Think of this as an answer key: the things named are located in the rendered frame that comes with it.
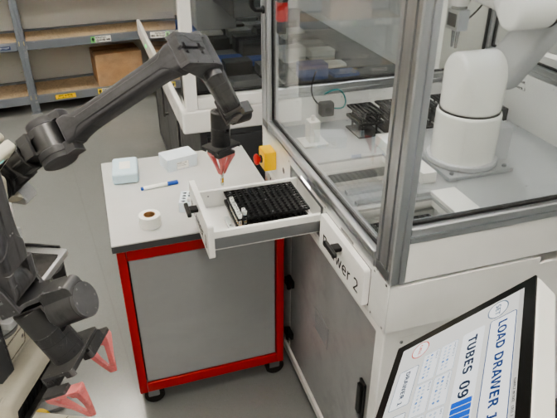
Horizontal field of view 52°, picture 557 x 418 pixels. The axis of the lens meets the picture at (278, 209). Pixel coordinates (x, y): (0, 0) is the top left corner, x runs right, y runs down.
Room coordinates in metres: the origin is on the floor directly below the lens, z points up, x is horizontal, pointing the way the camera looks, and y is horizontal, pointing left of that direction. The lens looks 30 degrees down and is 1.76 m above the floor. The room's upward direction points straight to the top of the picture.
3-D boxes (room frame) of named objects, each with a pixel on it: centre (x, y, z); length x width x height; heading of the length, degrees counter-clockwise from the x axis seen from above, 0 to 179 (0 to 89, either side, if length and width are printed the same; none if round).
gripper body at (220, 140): (1.58, 0.17, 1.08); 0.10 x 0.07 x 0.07; 138
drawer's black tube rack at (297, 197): (1.52, 0.04, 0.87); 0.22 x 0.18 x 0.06; 108
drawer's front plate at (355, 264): (1.25, -0.17, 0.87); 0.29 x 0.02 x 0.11; 18
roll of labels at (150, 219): (1.59, 0.42, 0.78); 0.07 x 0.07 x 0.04
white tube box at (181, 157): (2.04, 0.40, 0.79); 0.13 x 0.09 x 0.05; 122
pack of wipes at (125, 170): (1.95, 0.58, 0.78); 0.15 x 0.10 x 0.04; 14
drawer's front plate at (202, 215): (1.45, 0.23, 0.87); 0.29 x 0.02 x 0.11; 18
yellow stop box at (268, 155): (1.86, 0.04, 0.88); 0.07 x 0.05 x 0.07; 18
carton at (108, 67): (5.09, 1.46, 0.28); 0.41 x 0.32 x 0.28; 114
